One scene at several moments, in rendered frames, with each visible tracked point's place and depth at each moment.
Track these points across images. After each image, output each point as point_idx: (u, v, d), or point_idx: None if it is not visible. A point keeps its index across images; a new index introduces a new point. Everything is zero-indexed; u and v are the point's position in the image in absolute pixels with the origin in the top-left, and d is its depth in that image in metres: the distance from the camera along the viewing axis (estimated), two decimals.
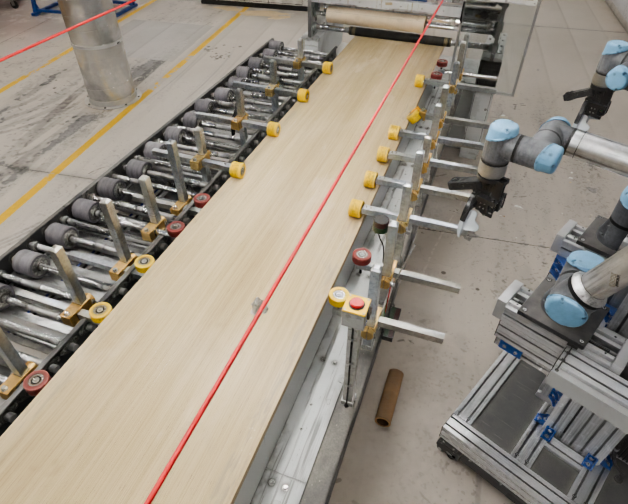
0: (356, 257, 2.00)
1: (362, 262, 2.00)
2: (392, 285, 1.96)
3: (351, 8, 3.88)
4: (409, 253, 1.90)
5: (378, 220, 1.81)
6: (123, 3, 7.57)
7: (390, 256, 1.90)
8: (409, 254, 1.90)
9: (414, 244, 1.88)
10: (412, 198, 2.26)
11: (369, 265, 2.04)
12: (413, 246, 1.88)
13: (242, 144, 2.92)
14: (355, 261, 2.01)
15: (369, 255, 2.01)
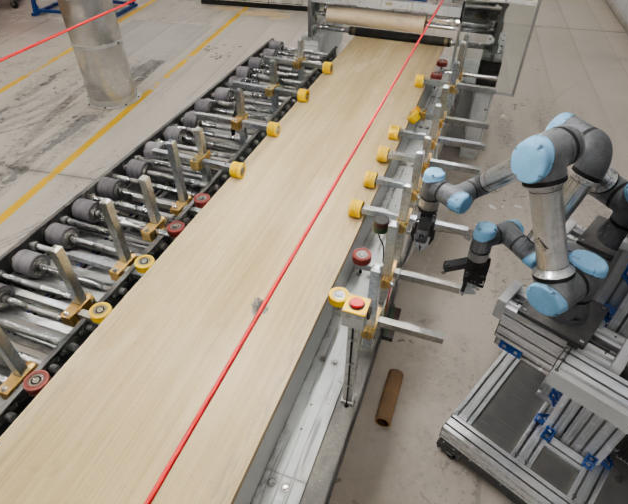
0: (356, 257, 2.00)
1: (362, 262, 2.00)
2: (392, 285, 1.96)
3: (351, 8, 3.88)
4: (409, 253, 1.90)
5: (378, 220, 1.81)
6: (123, 3, 7.57)
7: (390, 256, 1.90)
8: (409, 254, 1.90)
9: (415, 244, 1.88)
10: (412, 198, 2.26)
11: (369, 265, 2.04)
12: (414, 246, 1.89)
13: (242, 144, 2.92)
14: (355, 261, 2.01)
15: (369, 255, 2.01)
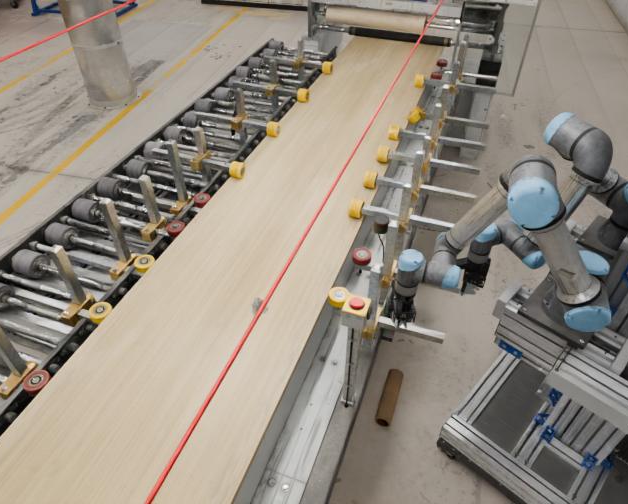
0: (356, 257, 2.00)
1: (362, 262, 2.00)
2: (391, 287, 1.98)
3: (351, 8, 3.88)
4: None
5: (378, 220, 1.81)
6: (123, 3, 7.57)
7: (390, 256, 1.90)
8: None
9: None
10: (412, 198, 2.26)
11: (369, 265, 2.04)
12: None
13: (242, 144, 2.92)
14: (355, 261, 2.01)
15: (369, 255, 2.01)
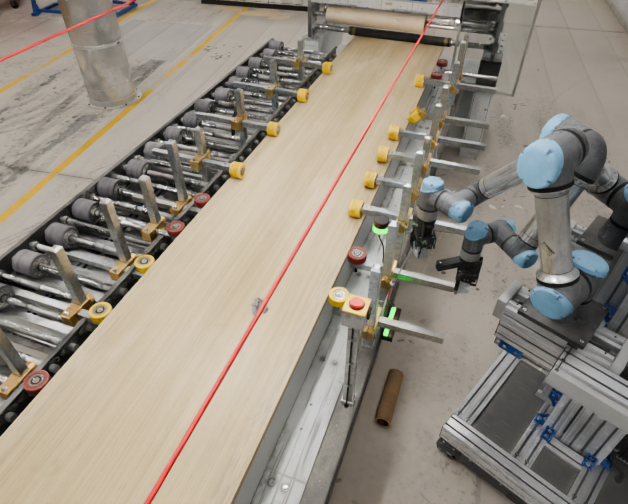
0: (351, 256, 2.01)
1: (357, 261, 2.00)
2: (392, 285, 1.96)
3: (351, 8, 3.88)
4: (408, 253, 1.90)
5: (378, 220, 1.81)
6: (123, 3, 7.57)
7: (390, 256, 1.90)
8: (408, 254, 1.90)
9: None
10: (412, 198, 2.26)
11: (364, 264, 2.04)
12: None
13: (242, 144, 2.92)
14: (350, 260, 2.02)
15: (364, 254, 2.02)
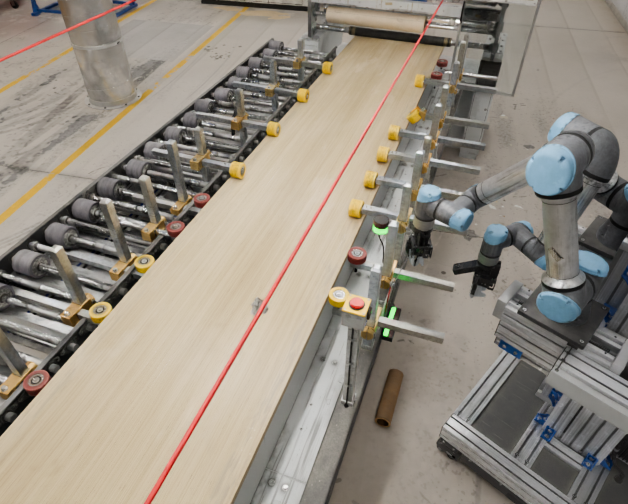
0: (351, 256, 2.01)
1: (357, 261, 2.00)
2: (392, 285, 1.96)
3: (351, 8, 3.88)
4: None
5: (378, 220, 1.81)
6: (123, 3, 7.57)
7: (390, 256, 1.90)
8: None
9: None
10: (412, 198, 2.26)
11: (364, 264, 2.04)
12: None
13: (242, 144, 2.92)
14: (350, 260, 2.02)
15: (364, 254, 2.02)
